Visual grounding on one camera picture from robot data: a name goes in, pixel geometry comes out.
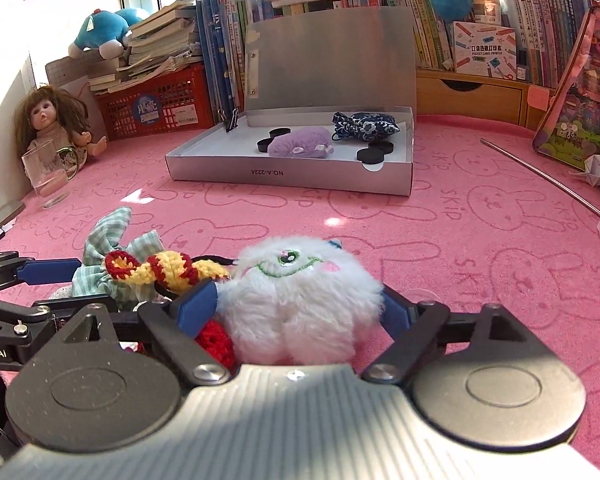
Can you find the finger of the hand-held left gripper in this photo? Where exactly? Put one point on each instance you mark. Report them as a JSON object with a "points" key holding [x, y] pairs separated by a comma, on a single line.
{"points": [[20, 315], [50, 270]]}

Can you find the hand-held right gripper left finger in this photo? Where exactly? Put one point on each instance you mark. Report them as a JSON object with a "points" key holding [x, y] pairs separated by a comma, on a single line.
{"points": [[200, 305]]}

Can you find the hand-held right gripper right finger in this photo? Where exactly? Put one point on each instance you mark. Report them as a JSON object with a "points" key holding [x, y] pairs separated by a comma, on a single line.
{"points": [[397, 317]]}

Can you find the green gingham cloth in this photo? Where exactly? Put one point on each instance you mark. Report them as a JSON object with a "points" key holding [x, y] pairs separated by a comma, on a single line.
{"points": [[105, 240]]}

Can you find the white fluffy plush toy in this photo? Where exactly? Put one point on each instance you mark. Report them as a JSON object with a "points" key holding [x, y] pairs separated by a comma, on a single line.
{"points": [[300, 305]]}

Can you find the purple plush toy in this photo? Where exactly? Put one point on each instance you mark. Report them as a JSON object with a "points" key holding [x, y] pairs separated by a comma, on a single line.
{"points": [[300, 142]]}

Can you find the silver cardboard box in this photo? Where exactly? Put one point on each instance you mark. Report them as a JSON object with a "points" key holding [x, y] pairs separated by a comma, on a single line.
{"points": [[325, 60]]}

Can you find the red crochet pouch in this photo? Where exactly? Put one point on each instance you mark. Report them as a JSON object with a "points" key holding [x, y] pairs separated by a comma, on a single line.
{"points": [[217, 342]]}

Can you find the yellow red crocheted scrunchie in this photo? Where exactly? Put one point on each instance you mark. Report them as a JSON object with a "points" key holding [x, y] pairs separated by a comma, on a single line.
{"points": [[172, 267]]}

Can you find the clear glass cup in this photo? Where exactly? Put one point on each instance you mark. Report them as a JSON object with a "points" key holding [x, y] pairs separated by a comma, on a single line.
{"points": [[45, 177]]}

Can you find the brown haired doll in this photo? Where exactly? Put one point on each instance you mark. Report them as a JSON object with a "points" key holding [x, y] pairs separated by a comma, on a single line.
{"points": [[55, 125]]}

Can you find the black binder clip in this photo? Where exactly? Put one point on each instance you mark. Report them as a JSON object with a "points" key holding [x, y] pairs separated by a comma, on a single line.
{"points": [[232, 120]]}

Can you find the blue patterned pouch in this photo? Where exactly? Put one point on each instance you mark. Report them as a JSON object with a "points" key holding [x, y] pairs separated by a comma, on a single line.
{"points": [[365, 125]]}

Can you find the red plastic basket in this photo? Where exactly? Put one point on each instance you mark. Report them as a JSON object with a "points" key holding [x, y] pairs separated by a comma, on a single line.
{"points": [[155, 105]]}

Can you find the grid cutting board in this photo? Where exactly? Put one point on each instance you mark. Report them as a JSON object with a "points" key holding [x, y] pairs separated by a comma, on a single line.
{"points": [[67, 70]]}

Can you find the thin metal rod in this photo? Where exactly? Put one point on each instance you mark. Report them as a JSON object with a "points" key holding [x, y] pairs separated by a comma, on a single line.
{"points": [[545, 177]]}

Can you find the wooden drawer unit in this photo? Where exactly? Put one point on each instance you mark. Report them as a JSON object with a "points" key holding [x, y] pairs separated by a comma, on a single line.
{"points": [[475, 95]]}

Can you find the stack of worn books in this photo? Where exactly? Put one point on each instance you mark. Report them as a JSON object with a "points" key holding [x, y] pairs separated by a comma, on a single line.
{"points": [[155, 47]]}

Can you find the blue white cat plush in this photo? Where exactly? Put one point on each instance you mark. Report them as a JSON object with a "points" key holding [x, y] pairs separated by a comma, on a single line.
{"points": [[105, 30]]}

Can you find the row of upright blue books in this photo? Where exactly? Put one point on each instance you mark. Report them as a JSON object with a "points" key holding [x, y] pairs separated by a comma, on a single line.
{"points": [[222, 50]]}

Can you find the label printer box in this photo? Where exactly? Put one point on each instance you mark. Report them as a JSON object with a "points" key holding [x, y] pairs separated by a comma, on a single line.
{"points": [[485, 52]]}

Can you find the pink triangular pencil case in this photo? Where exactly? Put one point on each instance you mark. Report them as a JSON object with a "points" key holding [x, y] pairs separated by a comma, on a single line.
{"points": [[580, 100]]}

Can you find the row of green spine books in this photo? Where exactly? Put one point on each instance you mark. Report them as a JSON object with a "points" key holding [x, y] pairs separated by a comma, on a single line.
{"points": [[415, 20]]}

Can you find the row of grey spine books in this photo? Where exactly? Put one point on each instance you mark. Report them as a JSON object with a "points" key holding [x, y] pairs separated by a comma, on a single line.
{"points": [[545, 30]]}

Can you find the flat lying books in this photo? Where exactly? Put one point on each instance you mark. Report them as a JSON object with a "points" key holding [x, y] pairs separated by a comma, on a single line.
{"points": [[325, 2]]}

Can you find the small glass jar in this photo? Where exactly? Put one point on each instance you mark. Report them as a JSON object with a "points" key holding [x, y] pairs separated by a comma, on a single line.
{"points": [[486, 5]]}

